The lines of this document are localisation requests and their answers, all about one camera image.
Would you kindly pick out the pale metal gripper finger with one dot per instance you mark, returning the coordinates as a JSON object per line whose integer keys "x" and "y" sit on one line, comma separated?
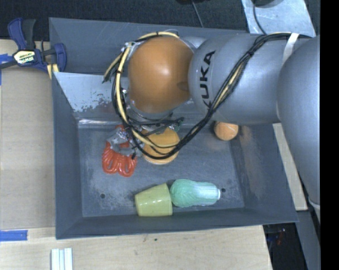
{"x": 127, "y": 151}
{"x": 117, "y": 139}

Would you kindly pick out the red-orange looped rubber toy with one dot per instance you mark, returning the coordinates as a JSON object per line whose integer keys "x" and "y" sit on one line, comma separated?
{"x": 118, "y": 164}

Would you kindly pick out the yellow-green cup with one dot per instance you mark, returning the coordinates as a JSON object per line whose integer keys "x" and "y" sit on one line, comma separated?
{"x": 153, "y": 201}

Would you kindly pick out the grey metal bin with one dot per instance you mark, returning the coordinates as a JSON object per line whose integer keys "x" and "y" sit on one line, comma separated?
{"x": 203, "y": 173}

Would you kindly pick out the small orange ball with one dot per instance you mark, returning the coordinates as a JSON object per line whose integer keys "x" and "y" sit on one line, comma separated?
{"x": 226, "y": 131}

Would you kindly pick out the green toy cabbage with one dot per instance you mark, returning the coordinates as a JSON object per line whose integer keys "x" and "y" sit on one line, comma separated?
{"x": 193, "y": 193}

